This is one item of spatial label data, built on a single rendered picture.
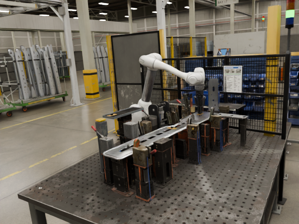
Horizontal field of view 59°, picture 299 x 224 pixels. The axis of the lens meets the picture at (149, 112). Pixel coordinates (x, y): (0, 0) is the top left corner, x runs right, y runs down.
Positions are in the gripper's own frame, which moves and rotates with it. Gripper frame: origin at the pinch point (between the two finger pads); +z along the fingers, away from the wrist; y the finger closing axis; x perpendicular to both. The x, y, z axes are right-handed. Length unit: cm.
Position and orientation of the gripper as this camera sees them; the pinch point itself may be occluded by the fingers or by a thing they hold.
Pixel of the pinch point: (200, 110)
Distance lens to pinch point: 266.5
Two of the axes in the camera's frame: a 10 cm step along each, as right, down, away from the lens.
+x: 6.5, -2.2, 7.3
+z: 0.7, 9.7, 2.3
